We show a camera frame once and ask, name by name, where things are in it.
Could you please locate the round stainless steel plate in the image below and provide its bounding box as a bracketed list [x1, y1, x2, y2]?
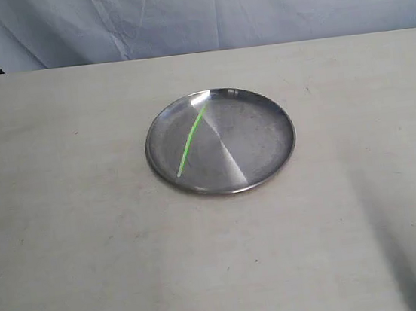
[145, 87, 296, 196]

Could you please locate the green plastic strip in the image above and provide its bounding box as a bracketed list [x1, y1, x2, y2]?
[176, 105, 206, 178]

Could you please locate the white backdrop cloth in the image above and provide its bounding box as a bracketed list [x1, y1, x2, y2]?
[0, 0, 416, 72]

